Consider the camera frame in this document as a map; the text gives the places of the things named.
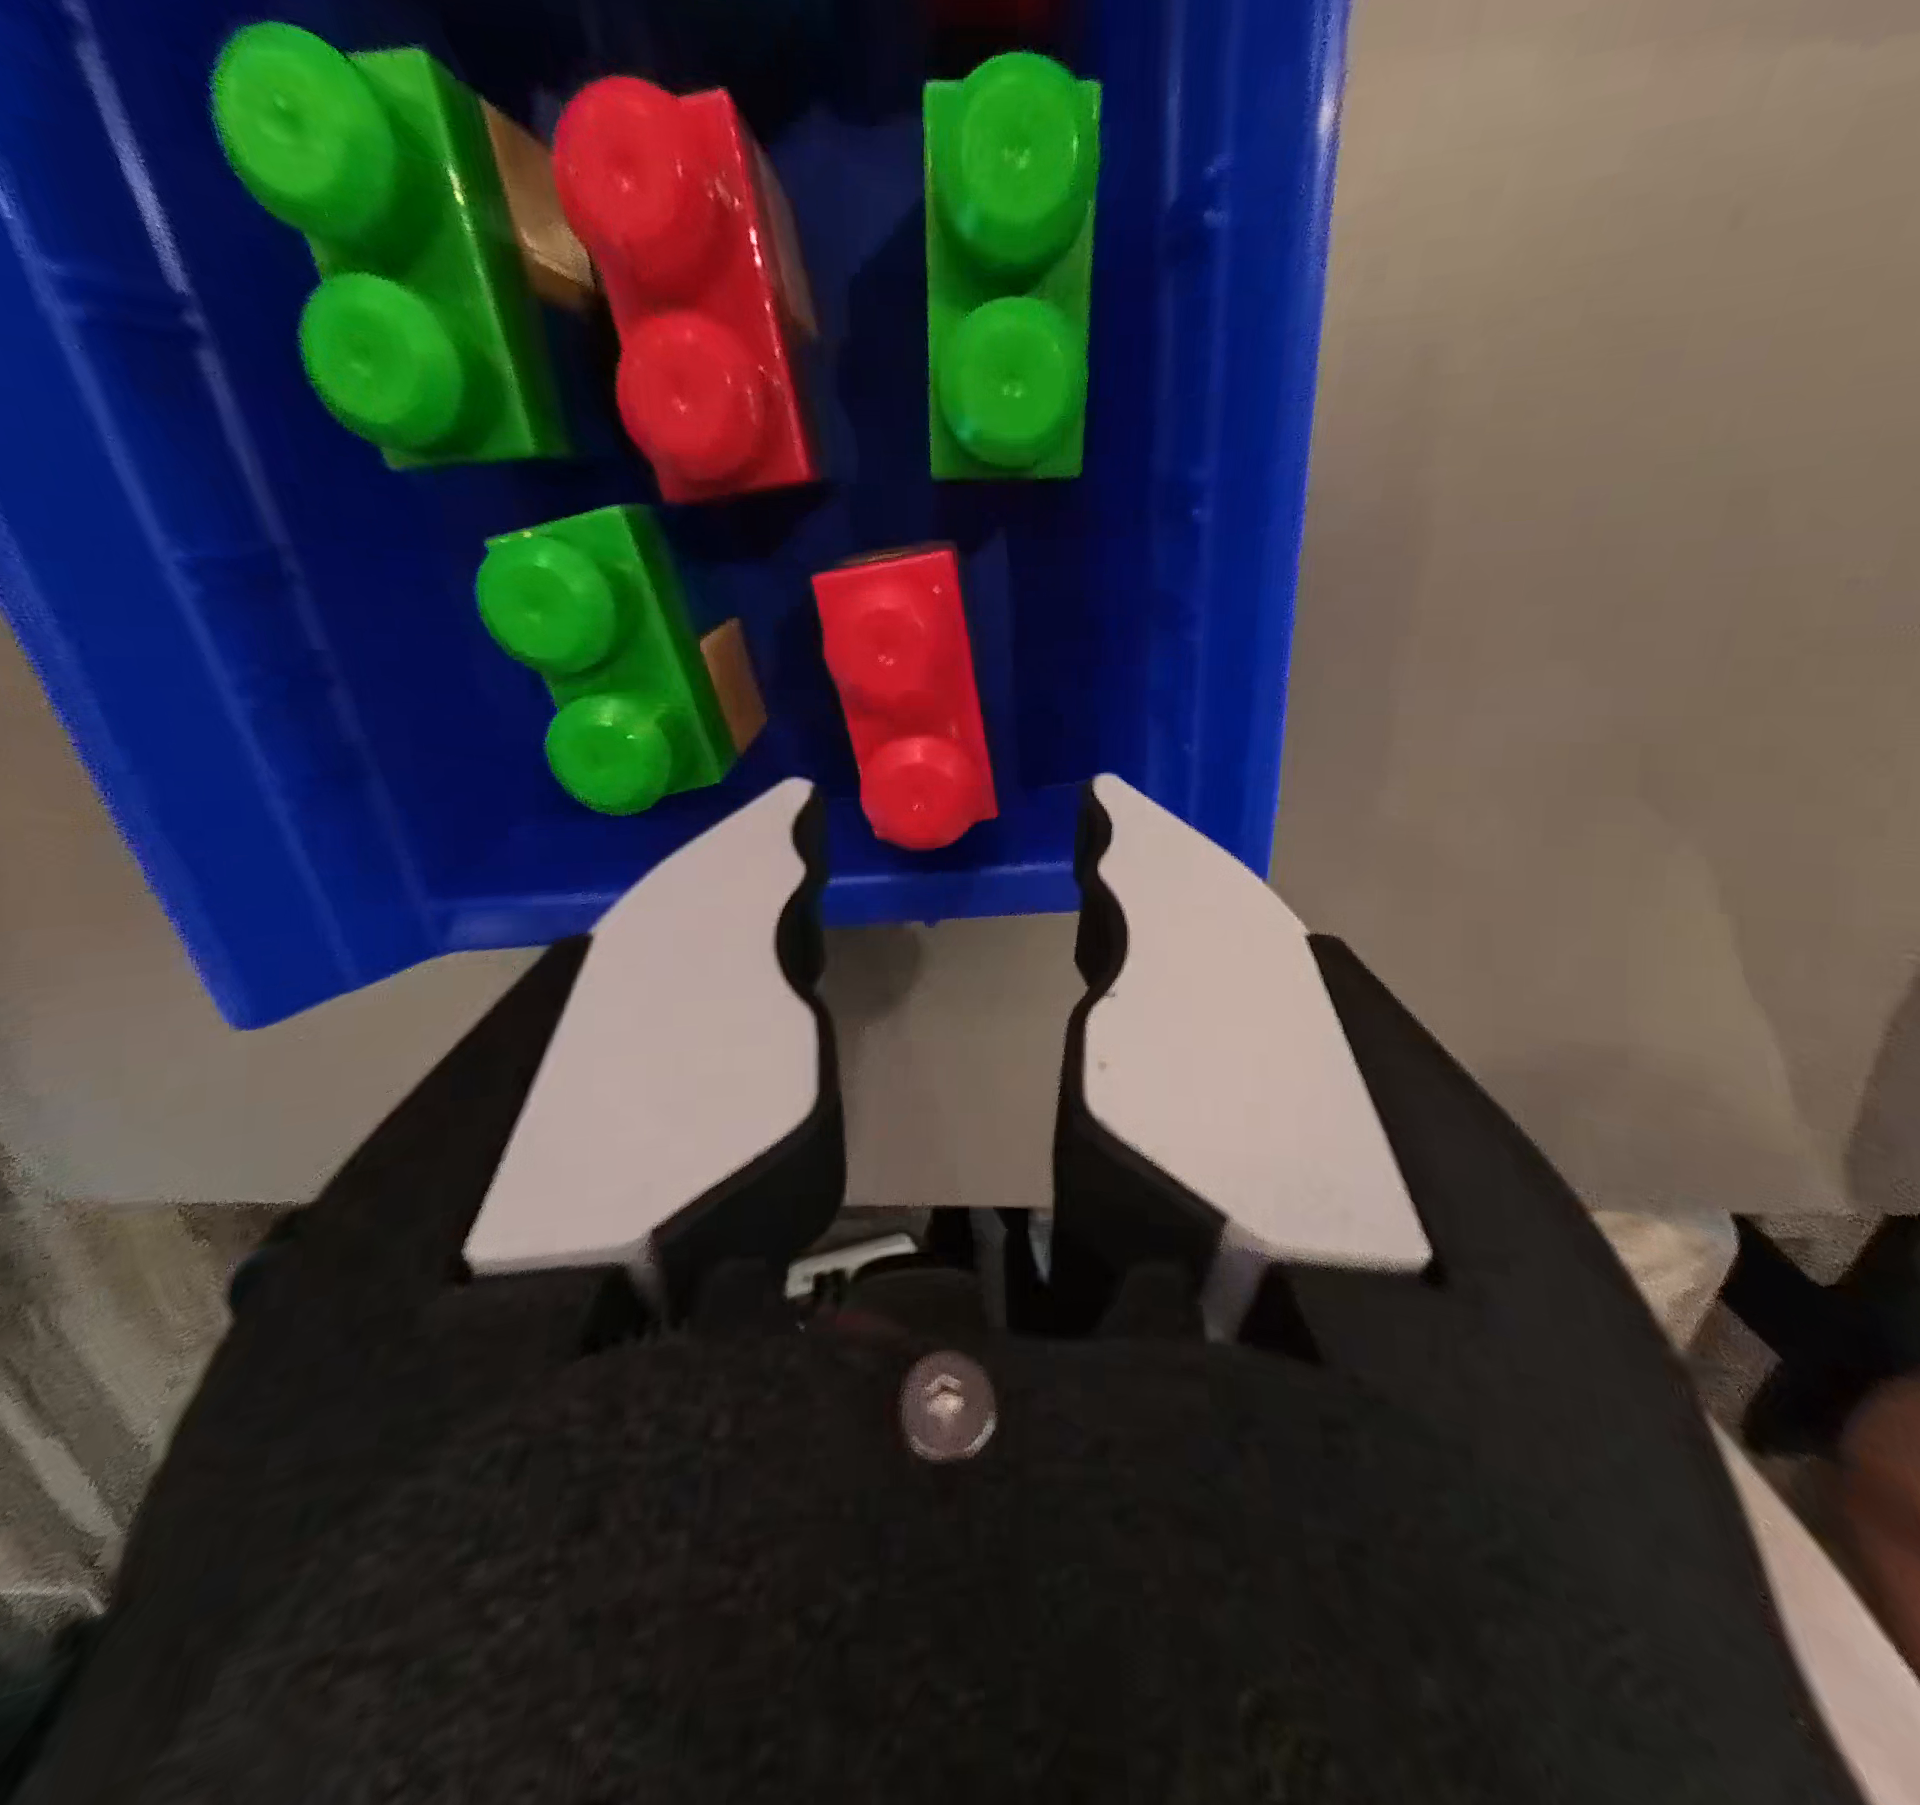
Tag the red mega block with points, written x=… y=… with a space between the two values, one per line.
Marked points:
x=901 y=665

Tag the cluster of mega block bridges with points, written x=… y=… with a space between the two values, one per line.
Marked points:
x=691 y=290

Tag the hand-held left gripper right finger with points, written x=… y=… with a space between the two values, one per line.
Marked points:
x=1245 y=1085

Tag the person's white t-shirt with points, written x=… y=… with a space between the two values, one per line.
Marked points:
x=1846 y=1668

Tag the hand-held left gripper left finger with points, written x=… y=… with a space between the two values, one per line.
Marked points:
x=660 y=1085

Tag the blue storage bin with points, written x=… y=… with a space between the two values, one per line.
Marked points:
x=1186 y=486

